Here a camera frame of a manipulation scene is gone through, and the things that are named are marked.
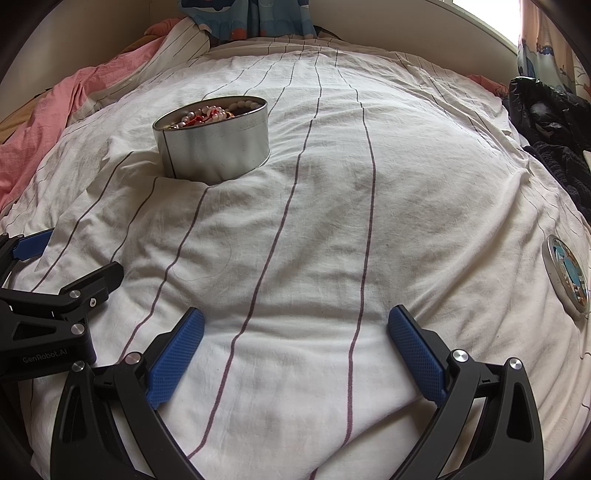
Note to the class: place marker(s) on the blue whale pattern pillow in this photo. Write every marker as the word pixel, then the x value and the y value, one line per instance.
pixel 231 18

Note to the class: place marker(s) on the round printed tin lid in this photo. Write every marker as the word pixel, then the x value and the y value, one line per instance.
pixel 565 272

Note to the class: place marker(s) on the pink blanket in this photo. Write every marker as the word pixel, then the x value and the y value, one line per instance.
pixel 69 101

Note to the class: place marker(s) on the printed light curtain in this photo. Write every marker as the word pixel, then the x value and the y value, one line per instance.
pixel 549 50

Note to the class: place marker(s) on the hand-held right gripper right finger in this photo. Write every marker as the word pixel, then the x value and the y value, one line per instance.
pixel 415 350

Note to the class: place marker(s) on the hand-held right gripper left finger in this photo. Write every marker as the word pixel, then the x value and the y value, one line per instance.
pixel 178 350

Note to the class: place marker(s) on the black garment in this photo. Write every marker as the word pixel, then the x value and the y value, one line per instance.
pixel 540 110

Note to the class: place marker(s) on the white striped bed sheet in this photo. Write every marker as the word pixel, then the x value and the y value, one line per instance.
pixel 346 230

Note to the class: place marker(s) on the tan cloth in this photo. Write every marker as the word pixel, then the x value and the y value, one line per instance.
pixel 16 117

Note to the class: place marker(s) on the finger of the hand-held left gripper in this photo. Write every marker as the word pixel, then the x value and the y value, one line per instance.
pixel 97 284
pixel 32 244

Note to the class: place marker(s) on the round silver metal tin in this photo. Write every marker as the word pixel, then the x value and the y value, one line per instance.
pixel 212 152

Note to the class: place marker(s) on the dark knitted cloth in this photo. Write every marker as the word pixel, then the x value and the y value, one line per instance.
pixel 563 170

